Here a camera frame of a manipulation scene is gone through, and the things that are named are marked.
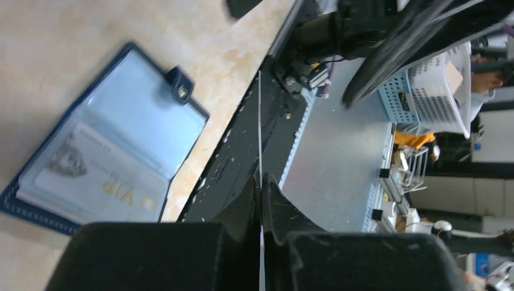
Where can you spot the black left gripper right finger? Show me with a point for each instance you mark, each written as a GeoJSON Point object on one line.
{"type": "Point", "coordinates": [299, 255]}

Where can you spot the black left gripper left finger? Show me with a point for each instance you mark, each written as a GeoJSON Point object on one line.
{"type": "Point", "coordinates": [220, 254]}

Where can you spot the thin card edge-on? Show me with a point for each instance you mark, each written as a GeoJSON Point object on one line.
{"type": "Point", "coordinates": [262, 283]}

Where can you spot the white VIP credit card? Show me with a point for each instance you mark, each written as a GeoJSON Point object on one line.
{"type": "Point", "coordinates": [101, 179]}

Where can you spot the dark blue leather card holder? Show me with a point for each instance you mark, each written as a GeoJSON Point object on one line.
{"type": "Point", "coordinates": [137, 105]}

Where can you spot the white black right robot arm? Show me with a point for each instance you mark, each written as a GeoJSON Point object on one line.
{"type": "Point", "coordinates": [388, 45]}

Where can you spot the white perforated basket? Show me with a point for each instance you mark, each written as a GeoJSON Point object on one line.
{"type": "Point", "coordinates": [441, 91]}

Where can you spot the person in background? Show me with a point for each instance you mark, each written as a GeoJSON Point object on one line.
{"type": "Point", "coordinates": [486, 82]}

